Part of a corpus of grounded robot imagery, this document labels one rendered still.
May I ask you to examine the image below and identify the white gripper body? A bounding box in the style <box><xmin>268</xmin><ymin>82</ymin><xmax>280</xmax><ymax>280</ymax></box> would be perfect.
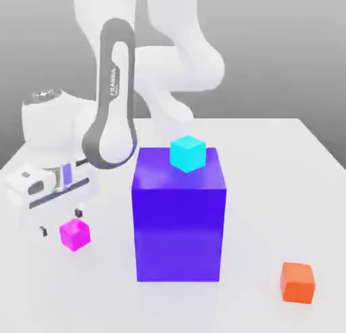
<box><xmin>20</xmin><ymin>172</ymin><xmax>100</xmax><ymax>227</ymax></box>

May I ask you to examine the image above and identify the small magenta cube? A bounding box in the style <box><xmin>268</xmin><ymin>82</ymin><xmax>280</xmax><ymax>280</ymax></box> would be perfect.
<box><xmin>59</xmin><ymin>217</ymin><xmax>91</xmax><ymax>253</ymax></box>

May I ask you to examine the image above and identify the small cyan cube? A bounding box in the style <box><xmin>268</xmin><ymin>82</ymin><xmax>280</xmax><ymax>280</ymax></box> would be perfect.
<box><xmin>170</xmin><ymin>134</ymin><xmax>207</xmax><ymax>174</ymax></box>

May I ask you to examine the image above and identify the small orange cube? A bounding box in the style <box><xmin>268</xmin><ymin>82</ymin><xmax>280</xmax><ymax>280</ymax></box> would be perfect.
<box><xmin>279</xmin><ymin>261</ymin><xmax>316</xmax><ymax>305</ymax></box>

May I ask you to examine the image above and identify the large purple box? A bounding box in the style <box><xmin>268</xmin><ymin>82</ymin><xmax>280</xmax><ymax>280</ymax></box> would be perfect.
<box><xmin>131</xmin><ymin>147</ymin><xmax>228</xmax><ymax>283</ymax></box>

